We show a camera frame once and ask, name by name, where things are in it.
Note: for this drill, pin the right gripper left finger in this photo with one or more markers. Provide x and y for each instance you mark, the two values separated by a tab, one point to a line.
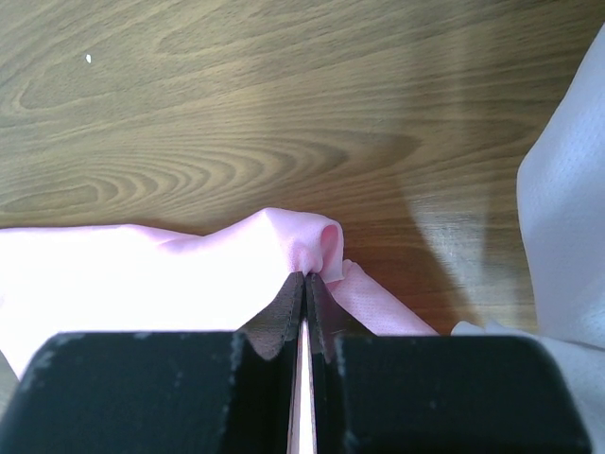
165	392

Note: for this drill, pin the white t shirt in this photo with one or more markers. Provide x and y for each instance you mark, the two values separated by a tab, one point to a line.
560	199

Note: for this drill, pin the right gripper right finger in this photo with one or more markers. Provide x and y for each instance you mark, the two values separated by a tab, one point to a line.
432	394

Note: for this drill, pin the pink t shirt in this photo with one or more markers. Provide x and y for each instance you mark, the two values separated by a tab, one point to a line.
131	278

